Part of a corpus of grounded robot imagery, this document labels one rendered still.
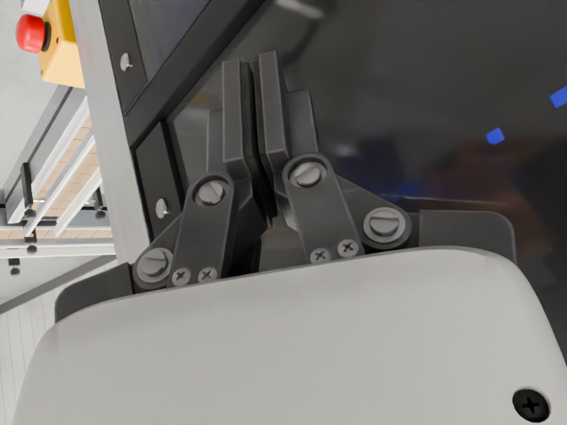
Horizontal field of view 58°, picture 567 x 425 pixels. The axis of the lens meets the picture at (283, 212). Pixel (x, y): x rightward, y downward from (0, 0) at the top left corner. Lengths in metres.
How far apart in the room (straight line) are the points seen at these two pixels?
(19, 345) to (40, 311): 0.34
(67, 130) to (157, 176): 0.53
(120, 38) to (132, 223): 0.17
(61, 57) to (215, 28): 0.30
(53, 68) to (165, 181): 0.28
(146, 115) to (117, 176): 0.07
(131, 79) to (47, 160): 0.56
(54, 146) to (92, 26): 0.44
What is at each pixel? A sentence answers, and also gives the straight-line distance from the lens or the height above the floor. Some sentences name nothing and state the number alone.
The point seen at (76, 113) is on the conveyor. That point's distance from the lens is 0.89.
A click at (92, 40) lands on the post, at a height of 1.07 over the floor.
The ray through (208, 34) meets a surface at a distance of 0.37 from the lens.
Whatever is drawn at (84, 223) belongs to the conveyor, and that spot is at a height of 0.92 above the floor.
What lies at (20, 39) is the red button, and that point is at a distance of 0.65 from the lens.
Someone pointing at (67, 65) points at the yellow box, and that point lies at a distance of 0.65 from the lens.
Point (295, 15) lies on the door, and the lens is 0.32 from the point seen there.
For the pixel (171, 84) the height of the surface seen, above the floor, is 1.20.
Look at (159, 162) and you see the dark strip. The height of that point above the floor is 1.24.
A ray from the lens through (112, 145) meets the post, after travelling 0.49.
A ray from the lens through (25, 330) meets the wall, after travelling 4.85.
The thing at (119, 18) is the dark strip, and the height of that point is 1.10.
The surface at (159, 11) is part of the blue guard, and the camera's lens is 0.44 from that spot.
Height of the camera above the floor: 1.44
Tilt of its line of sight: 19 degrees down
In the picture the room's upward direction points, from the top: 163 degrees clockwise
